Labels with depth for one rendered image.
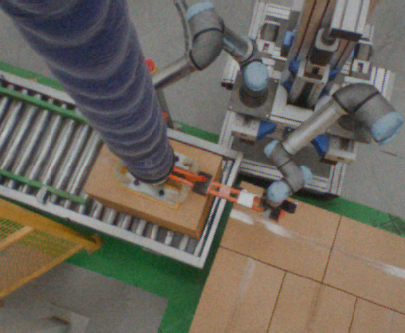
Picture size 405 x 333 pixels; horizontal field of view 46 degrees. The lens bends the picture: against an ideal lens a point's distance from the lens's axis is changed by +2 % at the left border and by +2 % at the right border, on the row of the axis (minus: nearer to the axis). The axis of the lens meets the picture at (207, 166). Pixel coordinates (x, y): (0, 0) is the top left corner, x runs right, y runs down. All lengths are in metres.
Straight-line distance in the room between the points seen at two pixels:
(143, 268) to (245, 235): 0.87
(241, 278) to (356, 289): 0.63
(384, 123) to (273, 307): 1.31
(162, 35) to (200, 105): 0.65
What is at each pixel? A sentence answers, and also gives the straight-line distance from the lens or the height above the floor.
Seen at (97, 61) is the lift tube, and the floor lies 2.33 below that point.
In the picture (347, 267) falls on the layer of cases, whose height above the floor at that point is 0.54.
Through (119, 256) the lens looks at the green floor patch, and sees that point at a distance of 3.33.
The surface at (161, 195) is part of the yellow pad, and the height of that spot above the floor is 0.99.
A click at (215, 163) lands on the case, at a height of 0.95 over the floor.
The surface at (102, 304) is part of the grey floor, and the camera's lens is 3.35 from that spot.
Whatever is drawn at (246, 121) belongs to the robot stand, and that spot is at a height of 0.97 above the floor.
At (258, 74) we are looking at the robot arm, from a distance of 2.22.
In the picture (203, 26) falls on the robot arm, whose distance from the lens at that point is 1.91.
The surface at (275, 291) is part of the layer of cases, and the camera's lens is 2.73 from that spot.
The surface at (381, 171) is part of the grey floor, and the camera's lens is 3.54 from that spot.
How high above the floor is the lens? 3.26
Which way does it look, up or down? 75 degrees down
